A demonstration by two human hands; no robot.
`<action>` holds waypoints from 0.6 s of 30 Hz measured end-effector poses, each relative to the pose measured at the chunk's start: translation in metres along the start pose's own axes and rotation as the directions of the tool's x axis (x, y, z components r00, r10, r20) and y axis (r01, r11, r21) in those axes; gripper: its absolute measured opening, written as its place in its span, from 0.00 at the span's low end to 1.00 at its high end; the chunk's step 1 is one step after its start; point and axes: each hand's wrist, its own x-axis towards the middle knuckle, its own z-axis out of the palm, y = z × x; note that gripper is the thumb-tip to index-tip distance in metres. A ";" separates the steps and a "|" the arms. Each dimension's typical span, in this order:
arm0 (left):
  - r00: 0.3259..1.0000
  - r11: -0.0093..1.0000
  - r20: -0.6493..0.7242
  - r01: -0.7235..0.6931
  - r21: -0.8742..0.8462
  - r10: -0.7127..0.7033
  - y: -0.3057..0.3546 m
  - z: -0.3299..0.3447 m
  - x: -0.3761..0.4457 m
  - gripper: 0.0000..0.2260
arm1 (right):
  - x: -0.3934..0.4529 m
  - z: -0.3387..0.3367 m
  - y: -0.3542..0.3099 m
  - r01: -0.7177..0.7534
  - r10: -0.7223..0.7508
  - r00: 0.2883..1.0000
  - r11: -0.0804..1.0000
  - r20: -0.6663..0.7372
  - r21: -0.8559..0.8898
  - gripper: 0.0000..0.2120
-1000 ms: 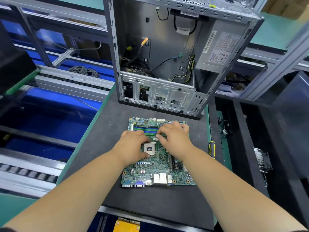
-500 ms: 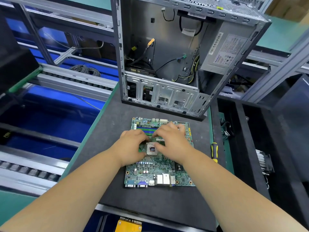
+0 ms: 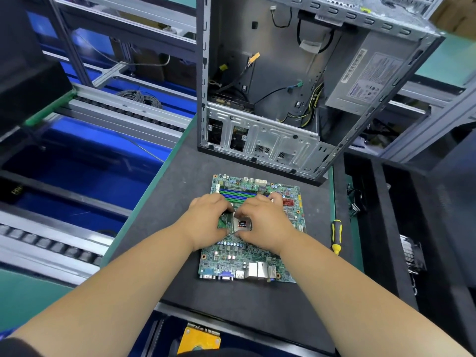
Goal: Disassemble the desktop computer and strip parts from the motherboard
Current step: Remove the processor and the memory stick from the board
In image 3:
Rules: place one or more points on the person's right hand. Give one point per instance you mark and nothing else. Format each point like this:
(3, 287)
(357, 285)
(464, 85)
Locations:
(266, 223)

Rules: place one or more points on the person's left hand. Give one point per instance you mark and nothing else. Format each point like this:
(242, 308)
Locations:
(202, 219)

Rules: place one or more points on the green motherboard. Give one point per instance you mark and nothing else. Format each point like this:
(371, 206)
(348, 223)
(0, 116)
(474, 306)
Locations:
(245, 264)

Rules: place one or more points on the black cooling fan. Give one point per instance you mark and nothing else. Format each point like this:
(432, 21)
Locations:
(413, 253)

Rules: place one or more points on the grey computer case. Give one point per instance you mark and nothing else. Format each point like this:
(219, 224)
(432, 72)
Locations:
(260, 55)

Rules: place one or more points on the person's right forearm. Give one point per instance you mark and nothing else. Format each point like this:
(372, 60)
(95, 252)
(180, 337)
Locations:
(372, 301)

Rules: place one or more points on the person's left forearm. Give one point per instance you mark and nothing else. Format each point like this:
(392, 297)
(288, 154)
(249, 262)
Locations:
(97, 308)

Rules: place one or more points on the person's black left sleeve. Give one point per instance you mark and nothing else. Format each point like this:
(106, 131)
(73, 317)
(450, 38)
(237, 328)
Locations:
(18, 349)

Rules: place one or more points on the yellow box with green button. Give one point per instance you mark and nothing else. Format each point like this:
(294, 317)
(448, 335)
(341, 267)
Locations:
(199, 339)

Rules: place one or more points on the empty black foam tray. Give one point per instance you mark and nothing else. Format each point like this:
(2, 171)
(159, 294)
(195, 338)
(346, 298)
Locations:
(416, 234)

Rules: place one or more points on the silver power supply unit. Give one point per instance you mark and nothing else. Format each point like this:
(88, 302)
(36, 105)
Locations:
(372, 78)

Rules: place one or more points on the black foam tray with boards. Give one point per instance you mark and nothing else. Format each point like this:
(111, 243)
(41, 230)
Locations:
(22, 70)

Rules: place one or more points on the green upper shelf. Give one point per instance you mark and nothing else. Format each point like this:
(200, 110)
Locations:
(454, 63)

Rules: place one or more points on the stack of cardboard boxes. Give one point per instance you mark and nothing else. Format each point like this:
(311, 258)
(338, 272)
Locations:
(457, 11)

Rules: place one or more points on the grey roller conveyor rail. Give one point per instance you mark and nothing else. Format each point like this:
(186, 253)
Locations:
(126, 115)
(44, 245)

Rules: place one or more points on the aluminium frame post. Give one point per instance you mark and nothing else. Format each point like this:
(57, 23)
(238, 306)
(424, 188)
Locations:
(435, 122)

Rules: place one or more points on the dark metal frame leg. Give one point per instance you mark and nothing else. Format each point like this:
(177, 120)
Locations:
(68, 41)

